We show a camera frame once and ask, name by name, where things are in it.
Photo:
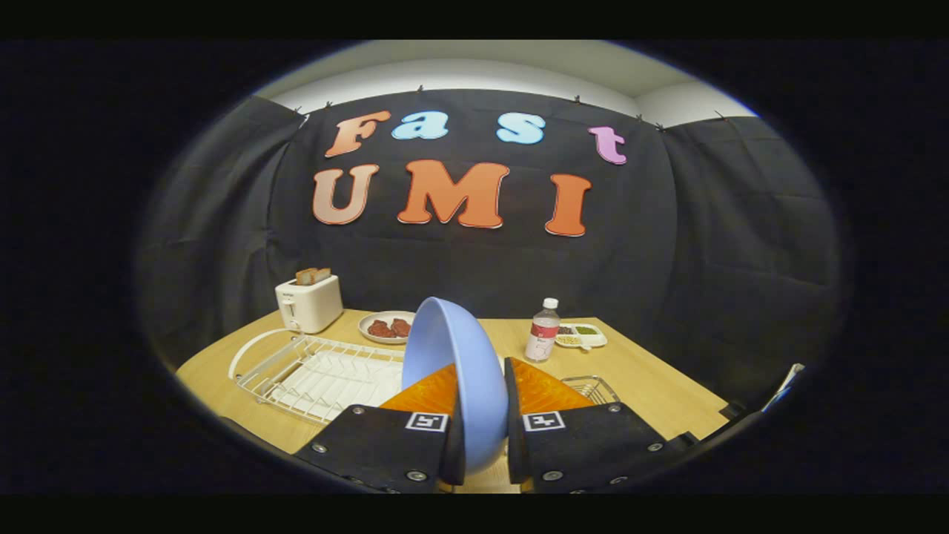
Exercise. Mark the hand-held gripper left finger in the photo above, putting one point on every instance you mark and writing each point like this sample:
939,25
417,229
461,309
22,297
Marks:
385,445

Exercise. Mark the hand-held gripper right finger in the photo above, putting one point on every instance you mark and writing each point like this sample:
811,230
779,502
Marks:
514,430

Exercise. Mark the blue plate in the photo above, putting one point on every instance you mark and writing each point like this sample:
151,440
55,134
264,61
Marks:
460,356

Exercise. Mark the white plate with meat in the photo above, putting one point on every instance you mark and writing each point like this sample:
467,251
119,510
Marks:
367,334

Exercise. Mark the clear water bottle red label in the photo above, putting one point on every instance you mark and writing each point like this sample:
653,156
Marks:
542,334

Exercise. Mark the brown meat piece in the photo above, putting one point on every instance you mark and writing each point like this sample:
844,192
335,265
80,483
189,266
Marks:
401,327
379,328

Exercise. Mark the white divided food tray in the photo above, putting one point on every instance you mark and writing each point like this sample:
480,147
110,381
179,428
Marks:
586,337

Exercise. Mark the white toaster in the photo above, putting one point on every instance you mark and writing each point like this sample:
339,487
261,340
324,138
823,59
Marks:
311,308

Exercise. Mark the toast slice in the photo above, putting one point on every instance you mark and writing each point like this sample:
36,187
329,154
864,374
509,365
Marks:
323,274
305,277

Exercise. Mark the black table clamp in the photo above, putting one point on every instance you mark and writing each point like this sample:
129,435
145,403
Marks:
732,410

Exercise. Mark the black backdrop cloth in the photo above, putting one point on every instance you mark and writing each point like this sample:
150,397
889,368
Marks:
667,259

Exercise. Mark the white and green device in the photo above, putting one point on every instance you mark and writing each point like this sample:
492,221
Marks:
786,386

